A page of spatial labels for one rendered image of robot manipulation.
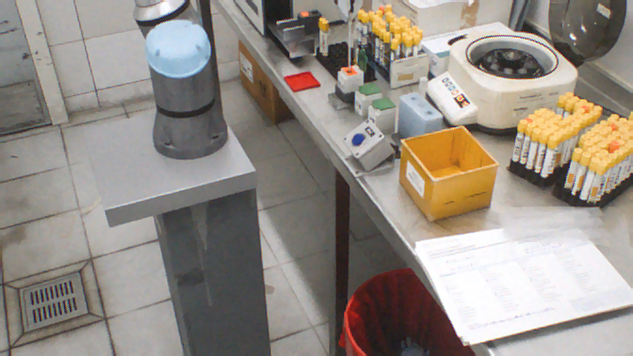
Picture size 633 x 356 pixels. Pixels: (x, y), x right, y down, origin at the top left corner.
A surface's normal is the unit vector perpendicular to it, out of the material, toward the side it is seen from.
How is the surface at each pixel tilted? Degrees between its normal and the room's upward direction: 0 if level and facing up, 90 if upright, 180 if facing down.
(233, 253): 90
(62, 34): 90
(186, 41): 7
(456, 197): 90
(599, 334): 0
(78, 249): 0
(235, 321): 90
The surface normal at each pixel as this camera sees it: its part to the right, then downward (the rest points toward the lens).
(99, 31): 0.40, 0.57
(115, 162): -0.01, -0.79
